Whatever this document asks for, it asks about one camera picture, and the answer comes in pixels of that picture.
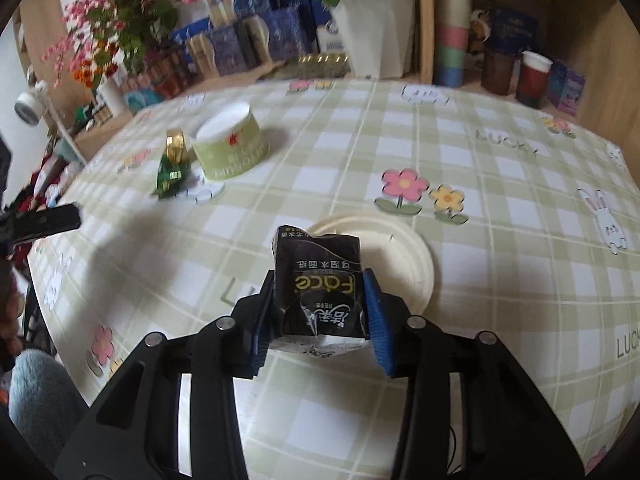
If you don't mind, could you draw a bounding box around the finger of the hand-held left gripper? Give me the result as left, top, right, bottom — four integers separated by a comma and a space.
10, 202, 82, 246

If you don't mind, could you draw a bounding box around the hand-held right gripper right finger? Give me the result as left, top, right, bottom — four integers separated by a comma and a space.
362, 268, 586, 480

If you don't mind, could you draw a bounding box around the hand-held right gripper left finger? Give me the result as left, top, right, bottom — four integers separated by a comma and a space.
54, 270, 277, 480

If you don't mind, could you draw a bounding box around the black tissue pack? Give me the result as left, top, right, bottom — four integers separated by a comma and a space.
270, 224, 370, 358

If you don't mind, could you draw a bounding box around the person's left hand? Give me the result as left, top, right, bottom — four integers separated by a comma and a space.
0, 260, 25, 361

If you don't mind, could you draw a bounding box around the white paper plate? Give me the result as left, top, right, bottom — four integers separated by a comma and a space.
305, 210, 435, 321

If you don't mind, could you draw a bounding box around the white desk fan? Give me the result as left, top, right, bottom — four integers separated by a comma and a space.
14, 80, 76, 158

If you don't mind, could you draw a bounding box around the row of small brown bottles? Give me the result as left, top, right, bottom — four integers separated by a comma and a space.
87, 102, 118, 126

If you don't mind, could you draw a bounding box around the green gold candy wrapper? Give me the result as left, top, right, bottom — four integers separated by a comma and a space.
154, 128, 193, 197

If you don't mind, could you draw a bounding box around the white ribbed vase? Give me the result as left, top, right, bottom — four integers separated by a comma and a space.
97, 77, 126, 118

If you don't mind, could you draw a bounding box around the orange flower bouquet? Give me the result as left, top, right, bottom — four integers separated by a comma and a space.
72, 42, 123, 88

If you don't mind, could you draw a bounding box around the person's left leg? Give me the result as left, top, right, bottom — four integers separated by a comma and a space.
7, 349, 88, 441

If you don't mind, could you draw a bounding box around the plaid rabbit print tablecloth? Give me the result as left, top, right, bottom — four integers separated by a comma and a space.
27, 77, 640, 480

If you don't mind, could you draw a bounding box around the striped rectangular planter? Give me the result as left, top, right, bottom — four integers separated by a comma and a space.
122, 55, 193, 106

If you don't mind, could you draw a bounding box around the pink blossom plant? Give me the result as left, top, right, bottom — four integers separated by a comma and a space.
42, 0, 201, 86

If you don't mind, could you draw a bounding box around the blue flat box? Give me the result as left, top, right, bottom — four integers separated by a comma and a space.
170, 17, 213, 43

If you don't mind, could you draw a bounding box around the green gold patterned box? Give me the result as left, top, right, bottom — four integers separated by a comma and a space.
285, 52, 351, 78

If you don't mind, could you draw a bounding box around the brown cup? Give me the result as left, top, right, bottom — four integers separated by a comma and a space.
481, 49, 516, 95

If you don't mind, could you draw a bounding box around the red cup white rim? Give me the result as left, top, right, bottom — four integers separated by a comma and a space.
515, 51, 553, 109

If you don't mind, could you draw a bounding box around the blue white box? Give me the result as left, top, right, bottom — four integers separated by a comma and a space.
315, 20, 346, 56

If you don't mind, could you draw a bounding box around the white flower pot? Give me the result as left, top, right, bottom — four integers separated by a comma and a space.
330, 0, 417, 80

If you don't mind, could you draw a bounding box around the purple box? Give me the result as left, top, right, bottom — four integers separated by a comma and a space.
546, 60, 586, 113

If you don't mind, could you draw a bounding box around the stack of paper cups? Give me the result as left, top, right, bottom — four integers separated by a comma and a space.
432, 0, 473, 87

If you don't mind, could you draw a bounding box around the small dark blue box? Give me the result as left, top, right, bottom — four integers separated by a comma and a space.
297, 0, 321, 36

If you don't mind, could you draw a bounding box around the blue box on shelf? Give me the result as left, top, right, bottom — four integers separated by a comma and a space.
492, 7, 541, 56

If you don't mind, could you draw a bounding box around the wooden shelf unit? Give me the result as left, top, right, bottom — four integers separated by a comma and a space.
417, 0, 640, 136

